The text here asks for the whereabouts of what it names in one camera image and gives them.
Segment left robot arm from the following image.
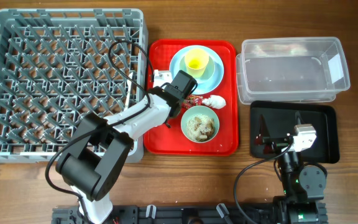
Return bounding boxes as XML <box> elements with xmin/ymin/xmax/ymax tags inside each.
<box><xmin>55</xmin><ymin>70</ymin><xmax>197</xmax><ymax>223</ymax></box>

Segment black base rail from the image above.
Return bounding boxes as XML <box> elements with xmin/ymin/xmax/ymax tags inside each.
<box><xmin>51</xmin><ymin>202</ymin><xmax>328</xmax><ymax>224</ymax></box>

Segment white napkin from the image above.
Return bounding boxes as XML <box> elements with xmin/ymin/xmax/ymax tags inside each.
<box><xmin>202</xmin><ymin>95</ymin><xmax>226</xmax><ymax>110</ymax></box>

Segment grey dishwasher rack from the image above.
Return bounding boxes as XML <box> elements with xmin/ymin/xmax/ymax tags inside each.
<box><xmin>0</xmin><ymin>9</ymin><xmax>148</xmax><ymax>163</ymax></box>

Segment rice and food scraps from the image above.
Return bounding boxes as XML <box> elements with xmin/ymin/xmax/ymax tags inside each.
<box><xmin>186</xmin><ymin>114</ymin><xmax>215</xmax><ymax>142</ymax></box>

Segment small green bowl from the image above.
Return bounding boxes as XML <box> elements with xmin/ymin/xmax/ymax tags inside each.
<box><xmin>179</xmin><ymin>57</ymin><xmax>215</xmax><ymax>84</ymax></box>

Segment yellow plastic cup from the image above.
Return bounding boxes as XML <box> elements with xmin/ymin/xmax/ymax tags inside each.
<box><xmin>185</xmin><ymin>48</ymin><xmax>209</xmax><ymax>78</ymax></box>

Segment light blue plate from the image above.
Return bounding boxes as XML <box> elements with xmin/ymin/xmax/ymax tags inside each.
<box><xmin>169</xmin><ymin>45</ymin><xmax>224</xmax><ymax>95</ymax></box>

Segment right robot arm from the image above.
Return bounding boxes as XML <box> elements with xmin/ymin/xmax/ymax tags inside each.
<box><xmin>254</xmin><ymin>115</ymin><xmax>328</xmax><ymax>223</ymax></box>

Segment clear plastic bin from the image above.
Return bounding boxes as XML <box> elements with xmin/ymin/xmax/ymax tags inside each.
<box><xmin>236</xmin><ymin>37</ymin><xmax>351</xmax><ymax>105</ymax></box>

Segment red plastic tray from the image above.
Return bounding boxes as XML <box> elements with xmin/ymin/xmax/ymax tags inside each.
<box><xmin>144</xmin><ymin>39</ymin><xmax>239</xmax><ymax>156</ymax></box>

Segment red snack wrapper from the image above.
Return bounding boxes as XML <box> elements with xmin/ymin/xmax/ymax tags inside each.
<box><xmin>181</xmin><ymin>95</ymin><xmax>203</xmax><ymax>109</ymax></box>

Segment black tray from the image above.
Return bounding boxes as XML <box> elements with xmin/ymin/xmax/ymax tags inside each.
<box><xmin>250</xmin><ymin>101</ymin><xmax>340</xmax><ymax>164</ymax></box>

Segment white plastic fork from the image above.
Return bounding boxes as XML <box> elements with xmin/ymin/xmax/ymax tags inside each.
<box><xmin>124</xmin><ymin>72</ymin><xmax>133</xmax><ymax>110</ymax></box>

